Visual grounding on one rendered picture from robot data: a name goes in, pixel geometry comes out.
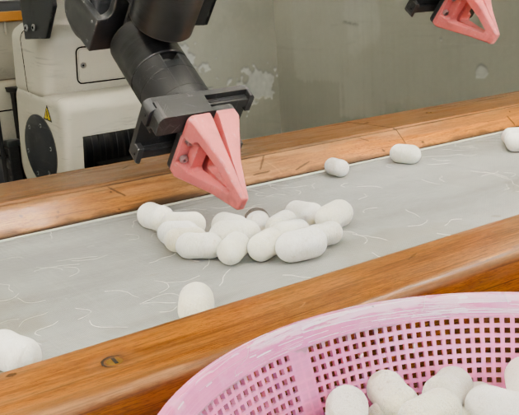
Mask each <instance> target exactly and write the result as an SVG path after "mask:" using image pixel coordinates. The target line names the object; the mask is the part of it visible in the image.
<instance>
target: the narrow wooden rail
mask: <svg viewBox="0 0 519 415"><path fill-rule="evenodd" d="M490 291H512V292H519V214H517V215H515V216H512V217H507V218H504V219H502V220H499V221H494V222H491V223H489V224H485V225H482V226H478V227H475V228H472V229H469V230H467V231H462V232H459V233H456V234H453V235H449V236H446V237H442V238H440V239H437V240H432V241H429V242H427V243H424V244H421V245H416V246H414V247H410V248H408V249H403V250H400V251H397V252H394V253H391V254H387V255H384V256H381V257H378V258H375V259H370V260H368V261H365V262H362V263H357V264H354V265H352V266H348V267H346V268H341V269H338V270H335V271H333V272H330V273H325V274H322V275H320V276H316V277H312V278H309V279H306V280H303V281H300V282H295V283H293V284H290V285H287V286H284V287H280V288H277V289H273V290H271V291H267V292H263V293H260V294H258V295H255V296H250V297H247V298H244V299H241V300H238V301H233V302H231V303H228V304H225V305H220V306H218V307H215V308H212V309H209V310H205V311H201V312H199V313H196V314H193V315H188V316H185V317H183V318H179V319H175V320H172V321H169V322H166V323H164V324H159V325H156V326H153V327H151V328H147V329H143V330H140V331H137V332H134V333H130V334H126V335H124V336H121V337H118V338H113V339H111V340H108V341H104V342H102V343H97V344H94V345H91V346H89V347H84V348H81V349H78V350H75V351H72V352H68V353H64V354H62V355H59V356H56V357H51V358H49V359H46V360H43V361H38V362H36V363H32V364H30V365H27V366H22V367H19V368H16V369H14V370H10V371H6V372H3V373H0V415H157V414H158V413H159V412H160V411H161V409H162V408H163V407H164V405H165V404H166V403H167V402H168V401H169V399H170V398H171V397H172V396H173V395H174V394H175V392H177V391H178V390H179V389H180V388H181V387H182V386H183V385H184V384H185V383H186V382H187V381H188V380H190V379H191V378H192V377H193V376H195V375H196V374H197V373H199V372H200V371H201V370H202V369H203V368H205V367H206V366H208V365H209V364H211V363H212V362H214V361H215V360H217V359H218V358H219V357H222V356H223V355H225V354H226V353H228V352H230V351H231V350H233V349H235V348H237V347H239V346H240V345H242V344H244V343H247V342H249V341H250V340H252V339H255V338H258V337H259V336H261V335H263V334H266V333H269V332H271V331H273V330H275V329H279V328H282V327H283V326H286V325H289V324H292V323H295V322H297V321H300V320H303V319H308V318H310V317H313V316H317V315H322V314H324V313H328V312H331V311H335V310H341V309H344V308H349V307H352V306H356V305H364V304H368V303H373V302H378V301H388V300H394V299H400V298H405V297H413V296H427V295H438V294H448V293H464V292H490Z"/></svg>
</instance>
